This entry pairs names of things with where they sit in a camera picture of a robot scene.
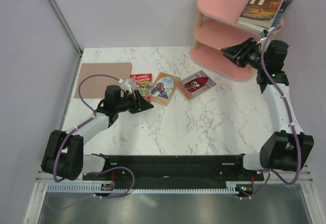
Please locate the red Treehouse book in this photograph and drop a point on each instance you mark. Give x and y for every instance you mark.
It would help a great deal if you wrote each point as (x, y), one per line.
(142, 83)

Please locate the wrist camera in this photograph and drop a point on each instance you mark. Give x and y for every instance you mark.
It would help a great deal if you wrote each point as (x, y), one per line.
(127, 85)
(264, 34)

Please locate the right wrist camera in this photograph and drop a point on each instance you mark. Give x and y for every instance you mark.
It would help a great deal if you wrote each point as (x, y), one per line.
(264, 34)

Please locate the blue Nineteen Eighty-Four book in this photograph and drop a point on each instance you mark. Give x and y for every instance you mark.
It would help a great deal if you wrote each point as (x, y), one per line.
(279, 15)

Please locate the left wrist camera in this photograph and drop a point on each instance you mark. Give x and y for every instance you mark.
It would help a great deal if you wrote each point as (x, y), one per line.
(127, 85)

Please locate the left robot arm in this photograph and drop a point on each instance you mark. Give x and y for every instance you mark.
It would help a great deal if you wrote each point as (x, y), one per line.
(76, 137)

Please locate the tan Othello book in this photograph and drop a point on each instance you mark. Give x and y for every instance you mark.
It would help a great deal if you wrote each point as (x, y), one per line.
(163, 88)

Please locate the brown Edward Tulane book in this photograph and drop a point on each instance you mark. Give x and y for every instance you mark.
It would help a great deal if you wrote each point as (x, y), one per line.
(259, 14)

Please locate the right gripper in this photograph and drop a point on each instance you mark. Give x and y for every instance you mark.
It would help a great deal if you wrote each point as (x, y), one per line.
(238, 53)

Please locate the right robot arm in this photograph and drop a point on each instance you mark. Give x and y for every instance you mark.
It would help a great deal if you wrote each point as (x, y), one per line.
(288, 147)

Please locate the pink Shakespeare story book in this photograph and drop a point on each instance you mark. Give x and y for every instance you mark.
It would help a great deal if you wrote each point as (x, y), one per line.
(195, 85)

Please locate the white slotted cable duct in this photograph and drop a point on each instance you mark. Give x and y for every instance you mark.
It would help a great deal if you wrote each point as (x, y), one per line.
(101, 188)

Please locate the pink three-tier shelf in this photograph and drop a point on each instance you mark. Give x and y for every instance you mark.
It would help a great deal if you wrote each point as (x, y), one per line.
(217, 28)

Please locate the brown cardboard file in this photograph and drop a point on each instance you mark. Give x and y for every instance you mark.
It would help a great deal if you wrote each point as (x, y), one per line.
(95, 87)

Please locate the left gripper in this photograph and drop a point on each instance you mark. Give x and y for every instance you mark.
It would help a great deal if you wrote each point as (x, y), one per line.
(140, 104)

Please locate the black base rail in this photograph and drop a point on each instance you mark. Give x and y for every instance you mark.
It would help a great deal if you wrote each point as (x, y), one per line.
(224, 167)

